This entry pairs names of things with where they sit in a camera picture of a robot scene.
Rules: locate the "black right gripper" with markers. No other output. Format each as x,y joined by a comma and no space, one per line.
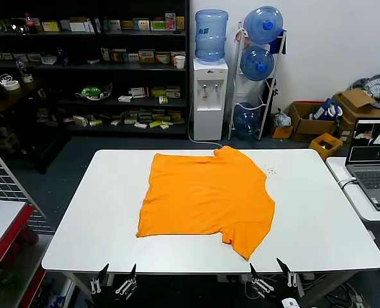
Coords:
276,300

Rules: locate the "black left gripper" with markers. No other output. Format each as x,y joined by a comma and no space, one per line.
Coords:
106,301

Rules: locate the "orange t-shirt with white print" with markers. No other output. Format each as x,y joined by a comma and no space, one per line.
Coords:
203,199

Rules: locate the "white side desk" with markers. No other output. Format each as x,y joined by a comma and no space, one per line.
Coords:
336,167

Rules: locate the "red edged white table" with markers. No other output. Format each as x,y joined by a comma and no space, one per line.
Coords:
0,221

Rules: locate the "yellow plastic bin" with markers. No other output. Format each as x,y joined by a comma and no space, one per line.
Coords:
316,148

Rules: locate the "small yellow cardboard box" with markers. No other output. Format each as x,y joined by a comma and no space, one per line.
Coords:
281,132

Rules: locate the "grey laptop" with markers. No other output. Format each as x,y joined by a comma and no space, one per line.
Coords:
376,179

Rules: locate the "red rimmed cardboard box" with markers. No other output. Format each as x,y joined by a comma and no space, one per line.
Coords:
308,128

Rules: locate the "pink white flat box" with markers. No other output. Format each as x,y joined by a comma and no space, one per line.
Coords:
140,125

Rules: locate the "grey plastic bag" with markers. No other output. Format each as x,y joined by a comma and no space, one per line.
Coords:
281,120

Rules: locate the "blue water jug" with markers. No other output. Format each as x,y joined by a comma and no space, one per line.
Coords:
257,22
246,120
252,62

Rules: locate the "lime green flat box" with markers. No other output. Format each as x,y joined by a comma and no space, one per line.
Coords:
156,124

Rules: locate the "beige carton box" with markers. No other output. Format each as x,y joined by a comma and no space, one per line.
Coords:
80,120

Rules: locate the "white water dispenser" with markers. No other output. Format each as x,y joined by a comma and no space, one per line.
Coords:
209,122

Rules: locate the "plain cardboard box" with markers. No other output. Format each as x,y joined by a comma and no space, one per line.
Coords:
348,128

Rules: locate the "blue white bag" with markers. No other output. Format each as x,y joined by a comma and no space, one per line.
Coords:
321,110

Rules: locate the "black folded stand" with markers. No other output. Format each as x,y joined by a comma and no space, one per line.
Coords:
270,99

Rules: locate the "small flat white box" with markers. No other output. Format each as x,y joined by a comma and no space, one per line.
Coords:
125,99

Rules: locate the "small green white box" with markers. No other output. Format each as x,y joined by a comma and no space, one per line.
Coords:
163,99

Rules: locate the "white red striped box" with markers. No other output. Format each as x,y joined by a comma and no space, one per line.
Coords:
138,92

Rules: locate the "clear glass bowl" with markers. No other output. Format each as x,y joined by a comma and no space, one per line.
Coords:
106,91

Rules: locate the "green white snack bag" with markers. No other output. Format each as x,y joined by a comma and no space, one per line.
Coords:
92,92

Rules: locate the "yellow green medicine box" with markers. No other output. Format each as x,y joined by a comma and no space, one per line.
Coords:
158,91
50,26

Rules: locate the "cream green medicine box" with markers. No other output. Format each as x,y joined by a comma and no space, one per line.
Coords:
173,91

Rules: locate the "open flap cardboard box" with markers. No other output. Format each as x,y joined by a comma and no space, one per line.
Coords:
357,102

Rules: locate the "brown wooden table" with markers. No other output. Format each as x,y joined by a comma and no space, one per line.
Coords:
16,94

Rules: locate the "black shelf unit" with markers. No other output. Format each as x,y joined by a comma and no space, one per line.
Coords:
81,67

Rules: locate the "white metal jug rack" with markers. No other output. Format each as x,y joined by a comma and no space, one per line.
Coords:
236,64

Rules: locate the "thin flat white box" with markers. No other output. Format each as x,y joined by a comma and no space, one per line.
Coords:
93,60

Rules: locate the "low white medicine box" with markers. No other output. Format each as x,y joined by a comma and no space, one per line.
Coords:
132,57

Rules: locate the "wide white tape roll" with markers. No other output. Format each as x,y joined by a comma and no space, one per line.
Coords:
12,85

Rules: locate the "beige red medicine box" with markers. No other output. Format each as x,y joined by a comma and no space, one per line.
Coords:
118,55

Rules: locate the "yellow brown medicine box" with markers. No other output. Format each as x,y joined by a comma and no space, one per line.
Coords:
146,56

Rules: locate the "upright white red box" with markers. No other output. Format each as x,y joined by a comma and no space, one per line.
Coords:
105,54

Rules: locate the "white paper cup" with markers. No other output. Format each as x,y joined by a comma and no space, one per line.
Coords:
179,62

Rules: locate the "white orange medicine box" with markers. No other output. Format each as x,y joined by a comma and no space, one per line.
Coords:
162,57

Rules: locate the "dark bottle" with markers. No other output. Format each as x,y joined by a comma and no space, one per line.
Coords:
62,56

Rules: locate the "white carton box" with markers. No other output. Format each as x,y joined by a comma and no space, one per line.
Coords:
48,59

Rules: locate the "dark blue cloth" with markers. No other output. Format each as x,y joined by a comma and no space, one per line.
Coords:
276,46

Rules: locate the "clear plastic bottle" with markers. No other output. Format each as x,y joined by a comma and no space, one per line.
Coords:
20,67

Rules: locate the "blue labelled water bottle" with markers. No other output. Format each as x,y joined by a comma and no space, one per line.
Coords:
210,35

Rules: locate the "large white box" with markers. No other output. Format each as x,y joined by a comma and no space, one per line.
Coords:
79,25

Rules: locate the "tall pink colourful box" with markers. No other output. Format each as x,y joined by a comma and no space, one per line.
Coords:
170,22

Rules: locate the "cola bottle red cap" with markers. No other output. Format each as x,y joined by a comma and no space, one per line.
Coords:
29,25

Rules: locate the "shiny dark glass ball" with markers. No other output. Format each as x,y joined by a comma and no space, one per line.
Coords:
17,25

